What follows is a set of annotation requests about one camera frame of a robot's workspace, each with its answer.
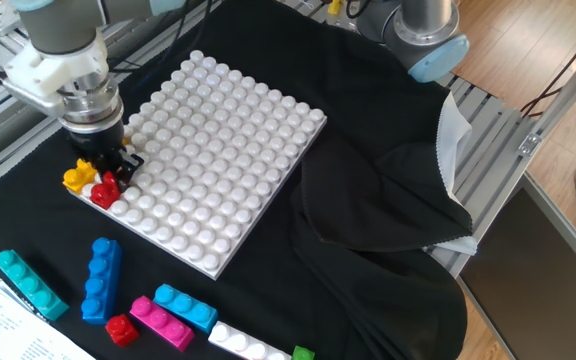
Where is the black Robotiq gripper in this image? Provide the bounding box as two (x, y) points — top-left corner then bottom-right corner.
(67, 122), (146, 189)

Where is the red two-stud block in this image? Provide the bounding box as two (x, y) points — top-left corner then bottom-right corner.
(89, 170), (122, 211)

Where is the yellow four-stud block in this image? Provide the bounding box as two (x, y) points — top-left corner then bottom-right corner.
(62, 137), (132, 195)

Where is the blue four-stud block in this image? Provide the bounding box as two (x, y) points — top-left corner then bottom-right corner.
(80, 237), (124, 326)

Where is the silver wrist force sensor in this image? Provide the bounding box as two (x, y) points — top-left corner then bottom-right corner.
(56, 72), (125, 135)

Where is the white studded baseplate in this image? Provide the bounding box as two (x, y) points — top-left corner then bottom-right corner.
(70, 49), (328, 281)

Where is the teal four-stud block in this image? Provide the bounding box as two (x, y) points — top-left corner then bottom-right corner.
(0, 248), (71, 322)

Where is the light blue three-stud block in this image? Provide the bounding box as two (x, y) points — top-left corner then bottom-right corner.
(153, 283), (219, 335)

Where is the pink three-stud block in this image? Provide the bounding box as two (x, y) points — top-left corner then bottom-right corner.
(129, 295), (196, 352)

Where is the small red block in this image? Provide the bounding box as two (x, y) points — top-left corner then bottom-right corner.
(104, 313), (140, 348)

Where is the white printed paper sheet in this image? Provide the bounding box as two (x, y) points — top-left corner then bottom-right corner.
(0, 282), (97, 360)

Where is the white four-stud block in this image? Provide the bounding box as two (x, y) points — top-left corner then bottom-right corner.
(207, 320), (293, 360)

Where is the black cloth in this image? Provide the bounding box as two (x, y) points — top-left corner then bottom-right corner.
(0, 0), (474, 360)

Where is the green two-stud block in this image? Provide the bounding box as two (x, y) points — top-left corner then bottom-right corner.
(291, 344), (317, 360)

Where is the white cloth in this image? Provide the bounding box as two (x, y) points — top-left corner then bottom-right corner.
(425, 92), (479, 256)

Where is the dark flat panel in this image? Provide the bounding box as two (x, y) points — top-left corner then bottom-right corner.
(457, 172), (576, 360)

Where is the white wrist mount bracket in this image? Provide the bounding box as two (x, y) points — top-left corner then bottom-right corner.
(0, 32), (112, 119)

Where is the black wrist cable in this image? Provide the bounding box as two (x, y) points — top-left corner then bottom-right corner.
(107, 0), (214, 76)

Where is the metal corner bracket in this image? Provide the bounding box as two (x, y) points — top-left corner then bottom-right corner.
(517, 132), (542, 158)

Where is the dark floor cable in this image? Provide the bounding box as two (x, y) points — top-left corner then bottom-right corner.
(520, 17), (576, 119)

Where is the aluminium frame post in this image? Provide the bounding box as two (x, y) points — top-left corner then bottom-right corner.
(517, 29), (576, 159)

